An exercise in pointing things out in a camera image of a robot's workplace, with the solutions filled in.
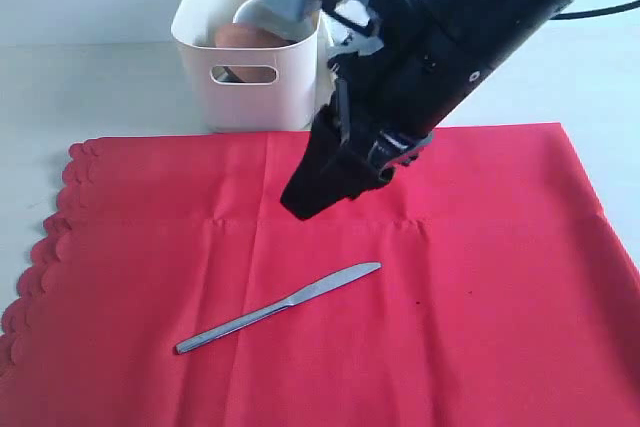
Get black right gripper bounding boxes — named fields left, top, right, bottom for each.
left=280, top=0, right=495, bottom=220

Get metal table knife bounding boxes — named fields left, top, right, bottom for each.
left=175, top=262, right=382, bottom=355

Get red table cloth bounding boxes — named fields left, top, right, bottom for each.
left=1, top=124, right=639, bottom=426

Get brown wooden plate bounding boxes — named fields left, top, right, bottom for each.
left=212, top=23, right=293, bottom=84

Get white ceramic bowl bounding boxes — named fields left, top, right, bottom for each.
left=232, top=0, right=281, bottom=30

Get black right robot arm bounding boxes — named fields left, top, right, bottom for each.
left=280, top=0, right=571, bottom=220

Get cream plastic storage bin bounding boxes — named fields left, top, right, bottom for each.
left=171, top=0, right=320, bottom=132

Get white perforated plastic basket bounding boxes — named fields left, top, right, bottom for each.
left=316, top=13, right=349, bottom=111

